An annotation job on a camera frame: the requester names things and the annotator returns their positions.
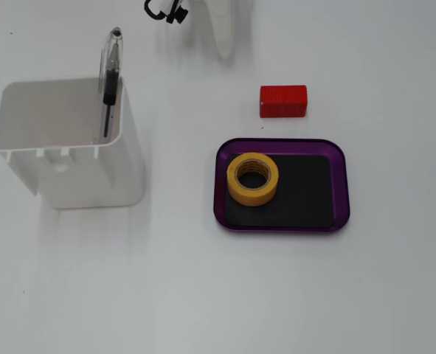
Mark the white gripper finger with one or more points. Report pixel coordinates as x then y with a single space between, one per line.
223 29

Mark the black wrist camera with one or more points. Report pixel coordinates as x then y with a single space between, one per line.
178 15

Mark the clear black ballpoint pen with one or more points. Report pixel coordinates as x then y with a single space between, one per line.
110 85

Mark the red rectangular block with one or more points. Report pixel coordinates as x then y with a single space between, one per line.
283 101

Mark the black tray mat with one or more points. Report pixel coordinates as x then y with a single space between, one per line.
306 191

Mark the purple metal tray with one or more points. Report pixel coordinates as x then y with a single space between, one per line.
340 184

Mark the white plastic container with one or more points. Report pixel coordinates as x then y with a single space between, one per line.
92 177

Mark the yellow masking tape roll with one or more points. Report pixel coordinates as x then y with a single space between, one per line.
233 184

